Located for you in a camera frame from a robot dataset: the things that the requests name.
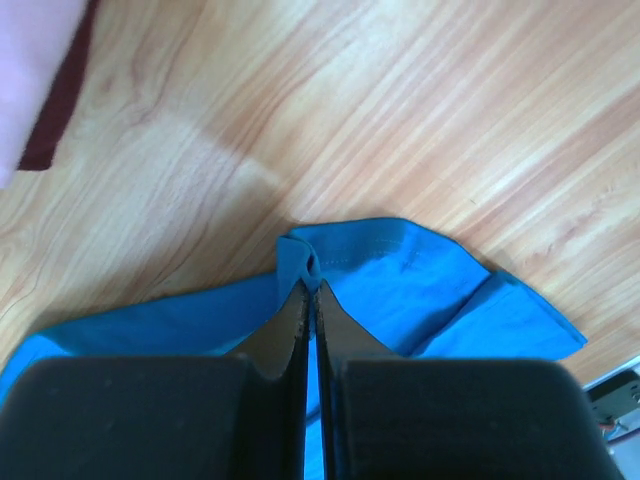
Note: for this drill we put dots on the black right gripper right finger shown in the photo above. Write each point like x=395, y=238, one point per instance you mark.
x=385, y=416

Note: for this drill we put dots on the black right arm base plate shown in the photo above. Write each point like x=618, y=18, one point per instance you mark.
x=612, y=399

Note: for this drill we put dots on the blue t shirt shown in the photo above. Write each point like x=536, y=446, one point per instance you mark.
x=419, y=293

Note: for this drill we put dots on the folded pink t shirt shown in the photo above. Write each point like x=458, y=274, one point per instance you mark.
x=35, y=37

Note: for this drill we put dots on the folded dark red t shirt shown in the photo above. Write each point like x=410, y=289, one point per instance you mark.
x=62, y=99

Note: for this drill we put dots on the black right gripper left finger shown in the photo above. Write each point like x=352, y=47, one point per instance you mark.
x=236, y=416

